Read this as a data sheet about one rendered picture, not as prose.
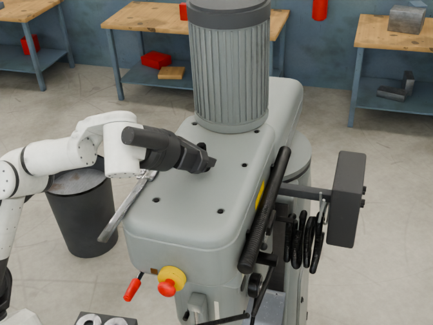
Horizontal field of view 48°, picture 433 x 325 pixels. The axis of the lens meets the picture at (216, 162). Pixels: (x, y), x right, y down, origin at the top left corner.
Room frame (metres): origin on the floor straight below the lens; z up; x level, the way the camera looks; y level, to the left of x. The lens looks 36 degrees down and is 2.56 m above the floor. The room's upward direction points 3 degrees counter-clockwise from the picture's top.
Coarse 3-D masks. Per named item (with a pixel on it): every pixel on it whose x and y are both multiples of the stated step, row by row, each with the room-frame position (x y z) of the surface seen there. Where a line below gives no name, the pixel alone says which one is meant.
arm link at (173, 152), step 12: (168, 132) 0.85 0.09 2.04; (180, 144) 0.86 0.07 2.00; (192, 144) 0.89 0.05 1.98; (168, 156) 0.81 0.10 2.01; (180, 156) 0.84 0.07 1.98; (192, 156) 0.85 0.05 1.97; (204, 156) 0.86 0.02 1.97; (156, 168) 0.80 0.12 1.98; (168, 168) 0.81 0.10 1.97; (180, 168) 0.83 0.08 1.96; (192, 168) 0.85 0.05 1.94; (204, 168) 0.85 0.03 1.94
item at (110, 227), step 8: (144, 176) 0.89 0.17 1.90; (152, 176) 0.89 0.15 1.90; (136, 184) 0.86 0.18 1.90; (144, 184) 0.86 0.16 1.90; (136, 192) 0.83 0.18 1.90; (128, 200) 0.81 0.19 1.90; (120, 208) 0.78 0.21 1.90; (128, 208) 0.78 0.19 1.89; (120, 216) 0.76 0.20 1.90; (112, 224) 0.73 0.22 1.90; (104, 232) 0.71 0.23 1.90; (112, 232) 0.71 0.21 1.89; (104, 240) 0.69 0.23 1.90
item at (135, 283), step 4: (140, 272) 0.78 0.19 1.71; (140, 276) 0.77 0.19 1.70; (132, 280) 0.75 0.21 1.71; (136, 280) 0.75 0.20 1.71; (132, 284) 0.74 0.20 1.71; (136, 284) 0.74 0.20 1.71; (140, 284) 0.75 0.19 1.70; (128, 288) 0.73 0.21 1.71; (132, 288) 0.73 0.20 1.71; (136, 288) 0.73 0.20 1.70; (128, 292) 0.72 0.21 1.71; (132, 292) 0.72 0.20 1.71; (124, 296) 0.71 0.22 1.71; (128, 296) 0.71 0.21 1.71; (132, 296) 0.71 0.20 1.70; (128, 300) 0.70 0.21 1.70
